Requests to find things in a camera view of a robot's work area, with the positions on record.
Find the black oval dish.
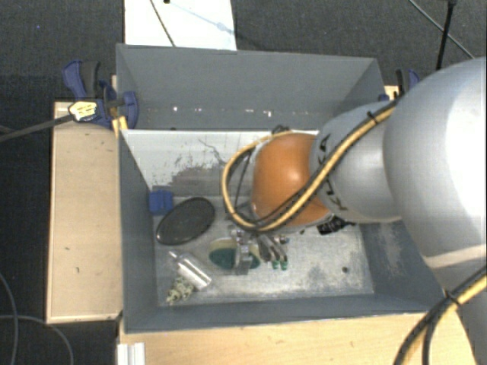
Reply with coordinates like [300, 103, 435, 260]
[155, 197, 216, 246]

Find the black cylinder on white bracket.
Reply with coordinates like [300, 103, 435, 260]
[317, 218, 356, 236]

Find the green and yellow round sponge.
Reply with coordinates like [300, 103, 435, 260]
[208, 236, 263, 271]

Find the grey metal bin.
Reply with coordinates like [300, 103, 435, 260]
[114, 43, 448, 335]

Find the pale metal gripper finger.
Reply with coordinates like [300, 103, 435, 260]
[247, 243, 262, 270]
[234, 241, 248, 276]

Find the blue block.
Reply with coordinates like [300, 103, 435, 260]
[148, 189, 174, 215]

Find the pale wood board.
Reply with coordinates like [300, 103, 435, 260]
[45, 100, 125, 325]

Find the small camouflage toy figure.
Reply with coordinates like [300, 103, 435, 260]
[165, 275, 194, 306]

